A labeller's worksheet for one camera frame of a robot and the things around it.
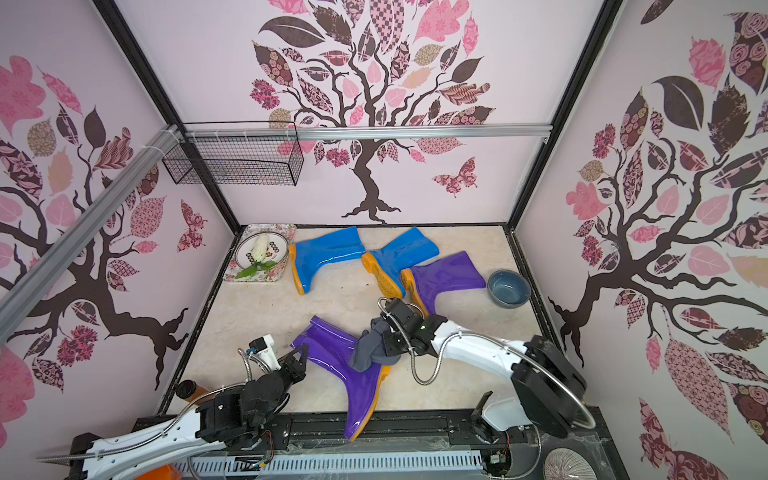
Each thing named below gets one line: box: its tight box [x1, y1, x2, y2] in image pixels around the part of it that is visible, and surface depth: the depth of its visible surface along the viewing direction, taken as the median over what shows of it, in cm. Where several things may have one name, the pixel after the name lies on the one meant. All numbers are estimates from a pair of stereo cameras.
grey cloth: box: [349, 316, 401, 373], surface depth 78 cm
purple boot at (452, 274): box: [412, 251, 486, 314], surface depth 103 cm
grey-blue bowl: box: [487, 269, 532, 309], surface depth 100 cm
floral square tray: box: [223, 224, 297, 282], surface depth 112 cm
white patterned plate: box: [235, 231, 288, 270], surface depth 113 cm
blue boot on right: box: [362, 227, 440, 298], surface depth 109 cm
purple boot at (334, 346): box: [290, 316, 391, 442], surface depth 78 cm
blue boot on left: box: [288, 226, 366, 295], surface depth 109 cm
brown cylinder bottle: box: [176, 379, 211, 403], surface depth 74 cm
